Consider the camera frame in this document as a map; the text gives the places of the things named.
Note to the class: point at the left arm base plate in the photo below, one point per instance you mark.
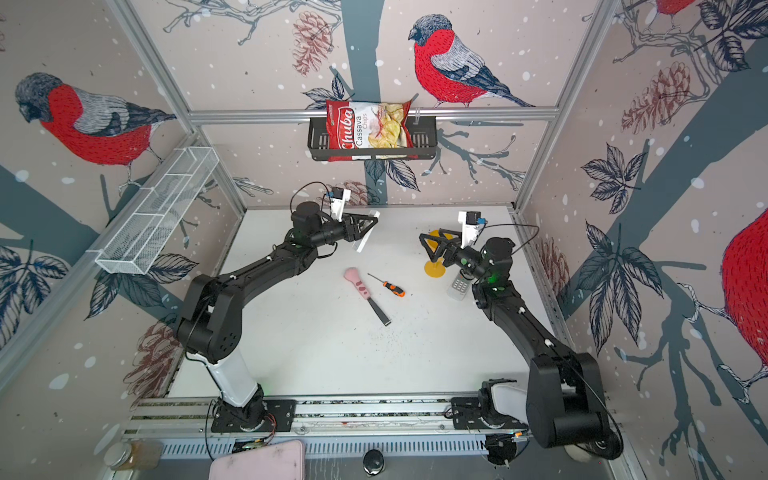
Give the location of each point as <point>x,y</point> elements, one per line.
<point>260,415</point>

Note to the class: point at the yellow plastic goblet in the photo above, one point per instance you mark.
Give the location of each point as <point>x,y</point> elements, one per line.
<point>434,269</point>

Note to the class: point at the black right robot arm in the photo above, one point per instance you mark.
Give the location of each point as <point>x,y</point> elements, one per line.
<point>563,401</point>

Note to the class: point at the red cassava chips bag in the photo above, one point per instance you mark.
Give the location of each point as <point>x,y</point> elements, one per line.
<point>366,125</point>

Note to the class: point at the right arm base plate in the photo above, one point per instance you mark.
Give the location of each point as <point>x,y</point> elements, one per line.
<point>465,413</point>

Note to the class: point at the aluminium mounting rail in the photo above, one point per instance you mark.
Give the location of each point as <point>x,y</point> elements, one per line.
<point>315,416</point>

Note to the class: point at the orange black screwdriver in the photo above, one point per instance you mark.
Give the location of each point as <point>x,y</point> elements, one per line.
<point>396,290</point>

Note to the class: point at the white remote control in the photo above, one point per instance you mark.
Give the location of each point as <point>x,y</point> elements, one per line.
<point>360,244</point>

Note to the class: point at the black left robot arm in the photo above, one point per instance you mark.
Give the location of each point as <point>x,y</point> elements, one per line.
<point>210,324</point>

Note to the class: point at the grey remote control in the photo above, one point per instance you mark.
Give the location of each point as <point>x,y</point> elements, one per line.
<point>460,286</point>

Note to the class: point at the pink cloth pad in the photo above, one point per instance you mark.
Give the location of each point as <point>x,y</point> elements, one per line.
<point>282,461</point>

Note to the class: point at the black wall basket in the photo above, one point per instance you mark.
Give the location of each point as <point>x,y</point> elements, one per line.
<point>423,135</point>

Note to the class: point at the black round knob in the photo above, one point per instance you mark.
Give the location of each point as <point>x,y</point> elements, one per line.
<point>373,462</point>

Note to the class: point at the pink handled scraper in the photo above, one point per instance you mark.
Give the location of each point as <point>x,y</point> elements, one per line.
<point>352,275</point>

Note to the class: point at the glass jar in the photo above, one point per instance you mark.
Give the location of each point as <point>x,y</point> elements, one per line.
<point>134,455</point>

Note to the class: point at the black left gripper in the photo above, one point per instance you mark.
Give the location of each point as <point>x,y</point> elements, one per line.
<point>350,231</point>

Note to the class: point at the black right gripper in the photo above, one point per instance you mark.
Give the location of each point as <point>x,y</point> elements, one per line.
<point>453,252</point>

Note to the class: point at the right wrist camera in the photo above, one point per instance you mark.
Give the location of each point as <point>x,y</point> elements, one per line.
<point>472,224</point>

